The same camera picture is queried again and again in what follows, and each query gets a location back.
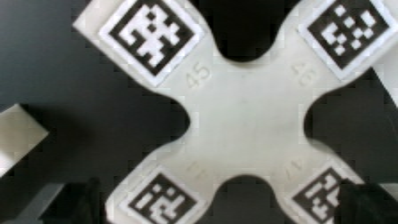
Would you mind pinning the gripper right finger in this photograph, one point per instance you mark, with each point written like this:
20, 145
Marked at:
368, 204

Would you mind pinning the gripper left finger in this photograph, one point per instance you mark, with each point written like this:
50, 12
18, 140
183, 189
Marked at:
64, 204

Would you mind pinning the white cross-shaped table base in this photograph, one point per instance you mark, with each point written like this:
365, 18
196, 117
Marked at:
246, 100

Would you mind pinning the white left barrier block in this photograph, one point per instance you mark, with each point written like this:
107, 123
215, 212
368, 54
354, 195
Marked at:
22, 135

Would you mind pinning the white marker board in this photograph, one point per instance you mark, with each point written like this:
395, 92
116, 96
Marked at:
388, 78

